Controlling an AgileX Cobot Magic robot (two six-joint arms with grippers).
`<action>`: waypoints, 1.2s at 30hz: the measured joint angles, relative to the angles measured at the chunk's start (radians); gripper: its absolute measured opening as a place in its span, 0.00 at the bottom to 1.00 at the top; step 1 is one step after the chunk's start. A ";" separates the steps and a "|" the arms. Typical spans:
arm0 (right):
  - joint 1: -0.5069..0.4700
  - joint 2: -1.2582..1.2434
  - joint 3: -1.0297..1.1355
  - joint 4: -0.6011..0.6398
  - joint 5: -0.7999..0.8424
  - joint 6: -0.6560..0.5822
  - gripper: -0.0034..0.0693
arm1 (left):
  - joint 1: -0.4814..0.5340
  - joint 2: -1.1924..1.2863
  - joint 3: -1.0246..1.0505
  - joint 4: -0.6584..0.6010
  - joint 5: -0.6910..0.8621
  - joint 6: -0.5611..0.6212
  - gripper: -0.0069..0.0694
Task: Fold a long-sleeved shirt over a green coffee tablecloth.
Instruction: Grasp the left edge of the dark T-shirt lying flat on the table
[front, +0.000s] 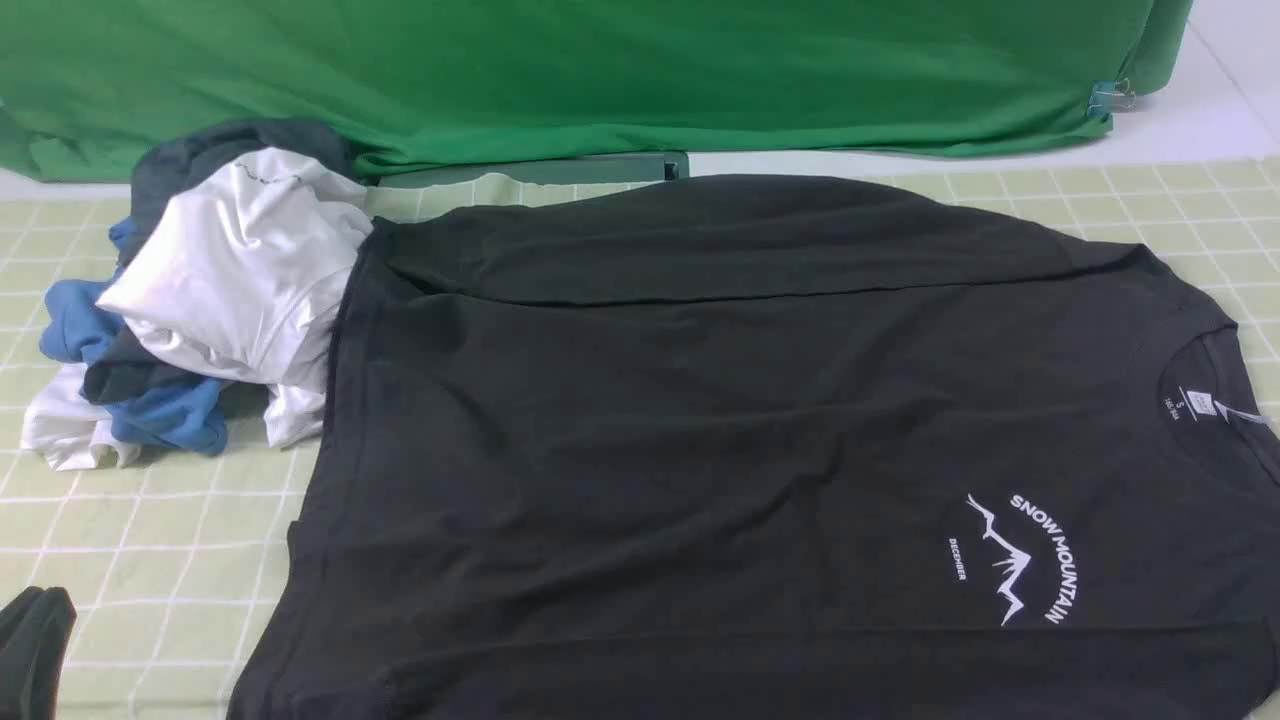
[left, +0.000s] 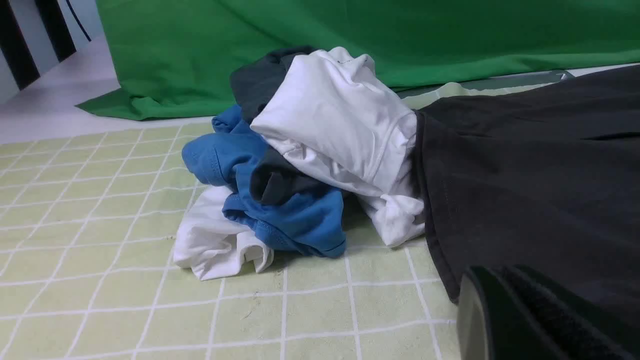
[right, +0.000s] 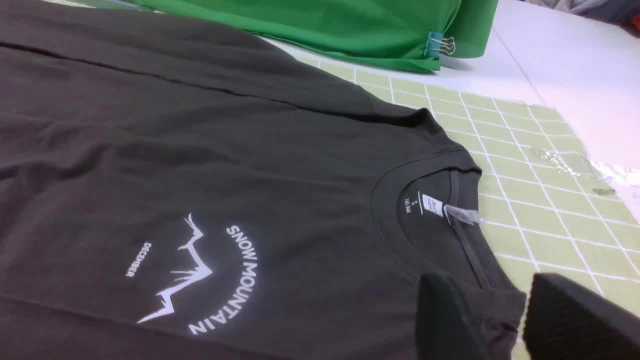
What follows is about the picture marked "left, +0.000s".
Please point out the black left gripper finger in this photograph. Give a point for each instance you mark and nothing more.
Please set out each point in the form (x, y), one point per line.
(517, 313)

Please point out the dark gray long-sleeve top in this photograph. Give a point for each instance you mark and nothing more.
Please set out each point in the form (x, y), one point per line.
(547, 178)

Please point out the blue crumpled garment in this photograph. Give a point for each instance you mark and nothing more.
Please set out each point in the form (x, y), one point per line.
(309, 222)

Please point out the white crumpled garment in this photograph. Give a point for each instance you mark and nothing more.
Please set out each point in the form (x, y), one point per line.
(335, 121)

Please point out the dark slate crumpled garment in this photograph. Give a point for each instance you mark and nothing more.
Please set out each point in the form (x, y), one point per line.
(269, 179)

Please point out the green backdrop cloth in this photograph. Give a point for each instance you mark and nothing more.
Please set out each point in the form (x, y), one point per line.
(173, 58)

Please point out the light green checkered tablecloth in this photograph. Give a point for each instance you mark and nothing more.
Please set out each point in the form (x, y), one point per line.
(88, 228)

